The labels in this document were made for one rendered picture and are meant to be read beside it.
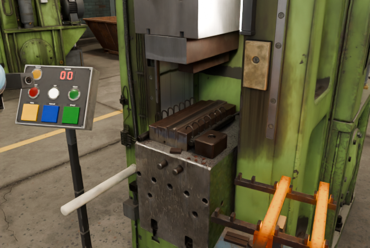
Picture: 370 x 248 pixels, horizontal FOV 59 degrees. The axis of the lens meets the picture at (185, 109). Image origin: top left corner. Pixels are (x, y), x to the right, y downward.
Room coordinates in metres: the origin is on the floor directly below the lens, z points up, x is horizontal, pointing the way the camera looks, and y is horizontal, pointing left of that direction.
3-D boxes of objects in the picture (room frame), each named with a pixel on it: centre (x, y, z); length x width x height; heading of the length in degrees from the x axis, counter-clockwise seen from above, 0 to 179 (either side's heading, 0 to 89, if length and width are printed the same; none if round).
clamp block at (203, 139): (1.17, -0.11, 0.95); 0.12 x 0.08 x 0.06; 144
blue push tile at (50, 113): (1.36, 0.60, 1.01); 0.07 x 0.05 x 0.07; 79
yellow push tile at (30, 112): (1.38, 0.70, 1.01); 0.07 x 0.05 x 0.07; 79
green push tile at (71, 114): (1.34, 0.50, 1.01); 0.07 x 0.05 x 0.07; 79
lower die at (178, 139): (1.40, -0.05, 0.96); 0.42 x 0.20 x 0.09; 144
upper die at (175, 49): (1.40, -0.05, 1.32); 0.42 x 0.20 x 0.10; 144
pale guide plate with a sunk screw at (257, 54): (1.15, -0.26, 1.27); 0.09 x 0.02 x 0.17; 54
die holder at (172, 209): (1.37, -0.10, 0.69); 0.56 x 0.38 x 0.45; 144
